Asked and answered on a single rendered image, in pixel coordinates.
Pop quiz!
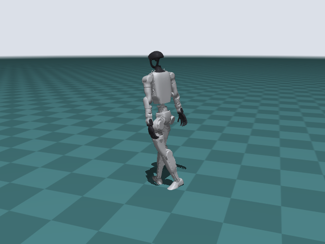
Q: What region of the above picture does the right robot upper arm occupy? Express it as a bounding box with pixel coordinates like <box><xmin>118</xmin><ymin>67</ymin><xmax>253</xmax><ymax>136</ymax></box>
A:
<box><xmin>169</xmin><ymin>72</ymin><xmax>178</xmax><ymax>97</ymax></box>

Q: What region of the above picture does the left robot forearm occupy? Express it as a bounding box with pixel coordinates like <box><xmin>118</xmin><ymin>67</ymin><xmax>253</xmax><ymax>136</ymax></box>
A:
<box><xmin>143</xmin><ymin>97</ymin><xmax>153</xmax><ymax>125</ymax></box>

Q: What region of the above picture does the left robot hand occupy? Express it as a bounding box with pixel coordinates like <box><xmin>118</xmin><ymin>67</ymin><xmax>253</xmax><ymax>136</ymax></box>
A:
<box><xmin>147</xmin><ymin>119</ymin><xmax>159</xmax><ymax>139</ymax></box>

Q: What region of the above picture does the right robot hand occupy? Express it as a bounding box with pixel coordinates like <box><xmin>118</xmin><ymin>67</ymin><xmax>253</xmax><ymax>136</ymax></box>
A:
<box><xmin>178</xmin><ymin>108</ymin><xmax>187</xmax><ymax>126</ymax></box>

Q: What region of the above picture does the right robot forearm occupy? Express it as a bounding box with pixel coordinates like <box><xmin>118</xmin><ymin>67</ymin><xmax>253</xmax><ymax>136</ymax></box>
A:
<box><xmin>173</xmin><ymin>94</ymin><xmax>182</xmax><ymax>112</ymax></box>

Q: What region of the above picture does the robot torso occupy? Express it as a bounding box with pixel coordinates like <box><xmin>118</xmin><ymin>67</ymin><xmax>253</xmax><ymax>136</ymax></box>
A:
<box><xmin>149</xmin><ymin>69</ymin><xmax>172</xmax><ymax>125</ymax></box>

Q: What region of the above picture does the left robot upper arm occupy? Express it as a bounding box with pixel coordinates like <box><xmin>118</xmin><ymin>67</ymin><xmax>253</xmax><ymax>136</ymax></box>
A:
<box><xmin>142</xmin><ymin>74</ymin><xmax>153</xmax><ymax>104</ymax></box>

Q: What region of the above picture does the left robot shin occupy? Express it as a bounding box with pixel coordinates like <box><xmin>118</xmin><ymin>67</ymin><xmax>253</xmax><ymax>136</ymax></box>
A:
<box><xmin>162</xmin><ymin>150</ymin><xmax>179</xmax><ymax>182</ymax></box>

